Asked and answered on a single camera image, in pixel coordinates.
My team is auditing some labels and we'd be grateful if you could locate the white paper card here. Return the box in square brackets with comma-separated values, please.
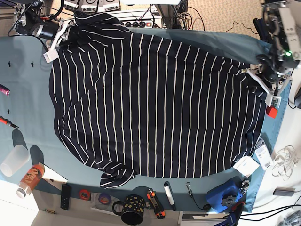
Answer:
[233, 156, 259, 178]

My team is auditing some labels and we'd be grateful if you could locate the pink pen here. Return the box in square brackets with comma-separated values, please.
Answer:
[0, 85, 10, 96]

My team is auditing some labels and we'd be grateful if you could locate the black power strip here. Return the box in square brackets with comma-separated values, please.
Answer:
[121, 20, 153, 28]

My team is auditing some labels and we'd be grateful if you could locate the blue clamp device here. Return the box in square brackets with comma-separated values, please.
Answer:
[206, 180, 250, 213]

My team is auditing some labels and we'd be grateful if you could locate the orange label bottle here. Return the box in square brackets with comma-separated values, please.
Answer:
[16, 163, 45, 198]

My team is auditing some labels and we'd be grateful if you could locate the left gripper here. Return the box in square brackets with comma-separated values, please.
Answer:
[241, 64, 293, 97]

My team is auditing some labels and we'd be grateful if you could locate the grey adapter box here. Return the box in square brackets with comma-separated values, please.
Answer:
[273, 187, 295, 197]

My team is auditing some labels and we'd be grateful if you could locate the orange tape roll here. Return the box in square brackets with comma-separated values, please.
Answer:
[79, 189, 91, 201]

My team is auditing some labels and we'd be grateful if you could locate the black mug yellow pattern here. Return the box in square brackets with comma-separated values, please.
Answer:
[112, 194, 145, 226]

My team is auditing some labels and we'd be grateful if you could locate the black remote control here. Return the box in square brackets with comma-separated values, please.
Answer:
[60, 184, 71, 210]

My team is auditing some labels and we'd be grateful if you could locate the red cube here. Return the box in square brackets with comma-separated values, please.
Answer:
[266, 106, 278, 118]

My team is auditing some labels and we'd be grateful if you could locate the navy white striped t-shirt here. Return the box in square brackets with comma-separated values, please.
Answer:
[49, 12, 266, 188]

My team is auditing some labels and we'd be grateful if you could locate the white black marker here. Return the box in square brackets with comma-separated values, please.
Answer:
[163, 182, 177, 211]

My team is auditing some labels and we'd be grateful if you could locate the purple tape roll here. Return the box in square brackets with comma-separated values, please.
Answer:
[98, 193, 111, 205]

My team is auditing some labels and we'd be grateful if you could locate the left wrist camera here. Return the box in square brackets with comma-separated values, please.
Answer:
[265, 94, 282, 108]

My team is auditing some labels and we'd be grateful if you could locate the carabiner with black cord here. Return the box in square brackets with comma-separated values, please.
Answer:
[186, 182, 211, 211]

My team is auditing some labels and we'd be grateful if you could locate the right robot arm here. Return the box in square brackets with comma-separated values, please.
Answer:
[7, 0, 78, 52]

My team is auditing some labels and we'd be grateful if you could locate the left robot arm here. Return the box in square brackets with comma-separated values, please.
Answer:
[243, 0, 301, 99]

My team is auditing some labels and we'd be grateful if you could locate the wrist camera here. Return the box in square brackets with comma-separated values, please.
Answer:
[43, 49, 59, 63]
[265, 94, 282, 108]

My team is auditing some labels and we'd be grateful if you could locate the white cable bundle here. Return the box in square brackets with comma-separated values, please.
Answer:
[271, 145, 300, 181]

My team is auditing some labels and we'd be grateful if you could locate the translucent plastic cup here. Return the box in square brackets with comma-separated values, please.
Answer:
[0, 145, 30, 177]

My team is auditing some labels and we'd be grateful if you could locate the white paper sheet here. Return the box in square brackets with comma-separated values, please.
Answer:
[38, 162, 68, 183]

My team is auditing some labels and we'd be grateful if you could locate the orange black utility knife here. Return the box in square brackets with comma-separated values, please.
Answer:
[147, 188, 166, 220]

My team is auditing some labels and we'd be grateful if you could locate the orange screwdriver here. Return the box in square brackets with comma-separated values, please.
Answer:
[0, 116, 19, 129]

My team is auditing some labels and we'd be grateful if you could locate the white packaged item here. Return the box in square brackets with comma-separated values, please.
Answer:
[254, 138, 274, 171]

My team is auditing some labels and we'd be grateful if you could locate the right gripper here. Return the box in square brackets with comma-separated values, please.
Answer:
[35, 18, 75, 51]

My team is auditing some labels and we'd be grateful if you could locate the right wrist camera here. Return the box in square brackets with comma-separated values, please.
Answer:
[43, 49, 59, 63]

